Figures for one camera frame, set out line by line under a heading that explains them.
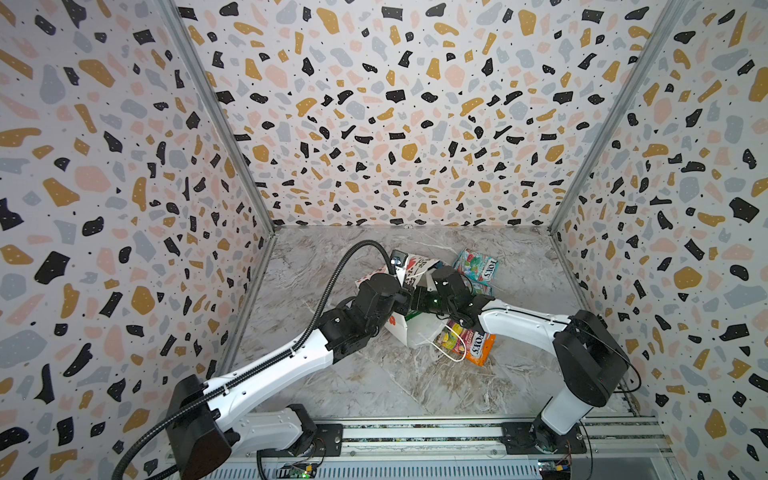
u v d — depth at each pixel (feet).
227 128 2.97
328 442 2.41
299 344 1.53
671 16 2.35
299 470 2.30
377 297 1.67
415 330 2.83
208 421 1.25
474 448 2.41
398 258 2.01
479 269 3.48
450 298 2.23
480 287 3.30
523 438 2.42
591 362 1.51
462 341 2.96
